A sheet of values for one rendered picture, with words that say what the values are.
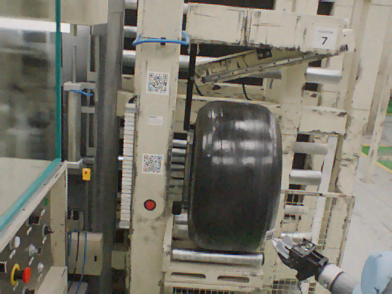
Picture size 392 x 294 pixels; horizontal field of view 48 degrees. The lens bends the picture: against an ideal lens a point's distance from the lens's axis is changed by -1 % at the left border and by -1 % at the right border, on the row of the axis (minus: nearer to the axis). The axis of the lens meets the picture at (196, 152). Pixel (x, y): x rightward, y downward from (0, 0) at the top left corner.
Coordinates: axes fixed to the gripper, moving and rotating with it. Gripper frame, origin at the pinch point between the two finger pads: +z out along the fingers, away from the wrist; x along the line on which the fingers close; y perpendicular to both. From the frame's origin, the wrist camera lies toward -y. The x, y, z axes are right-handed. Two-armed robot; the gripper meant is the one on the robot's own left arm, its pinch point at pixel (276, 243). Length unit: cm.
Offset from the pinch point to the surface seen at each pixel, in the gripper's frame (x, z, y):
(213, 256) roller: 13.7, 17.1, -10.0
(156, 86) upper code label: 8, 47, 47
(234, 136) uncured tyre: -1.7, 19.9, 34.0
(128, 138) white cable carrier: 20, 51, 30
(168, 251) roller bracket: 27.3, 25.6, -3.0
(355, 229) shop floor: -194, 70, -190
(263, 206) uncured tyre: 2.2, 3.5, 16.4
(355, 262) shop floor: -144, 41, -168
